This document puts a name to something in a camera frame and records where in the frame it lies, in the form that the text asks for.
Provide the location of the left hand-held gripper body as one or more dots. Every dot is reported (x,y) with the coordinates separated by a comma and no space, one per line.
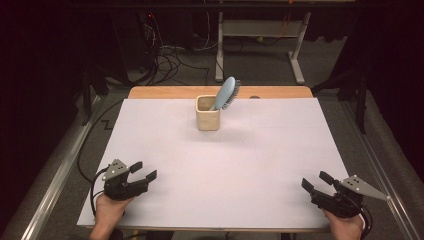
(123,190)

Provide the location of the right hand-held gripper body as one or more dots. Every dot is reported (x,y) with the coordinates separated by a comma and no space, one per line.
(340,203)

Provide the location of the beige square cup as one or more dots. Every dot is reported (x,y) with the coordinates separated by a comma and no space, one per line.
(207,121)

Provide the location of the light blue hairbrush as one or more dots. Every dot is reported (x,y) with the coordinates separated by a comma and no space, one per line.
(224,91)

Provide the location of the person's right hand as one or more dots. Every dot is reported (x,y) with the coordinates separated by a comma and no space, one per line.
(345,228)

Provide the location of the person's left hand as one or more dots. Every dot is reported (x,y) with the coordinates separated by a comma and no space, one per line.
(106,213)

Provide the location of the black metal stand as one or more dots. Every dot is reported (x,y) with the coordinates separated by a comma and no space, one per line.
(361,103)
(87,96)

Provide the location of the black equipment rack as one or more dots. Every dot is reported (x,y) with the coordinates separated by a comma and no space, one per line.
(133,40)

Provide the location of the small yellow-green ball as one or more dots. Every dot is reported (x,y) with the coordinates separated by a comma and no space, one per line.
(260,39)

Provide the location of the aluminium floor rail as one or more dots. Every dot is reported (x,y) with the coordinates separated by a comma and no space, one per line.
(381,180)
(56,180)

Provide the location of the white metal desk frame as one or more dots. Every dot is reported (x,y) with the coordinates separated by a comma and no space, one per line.
(260,28)

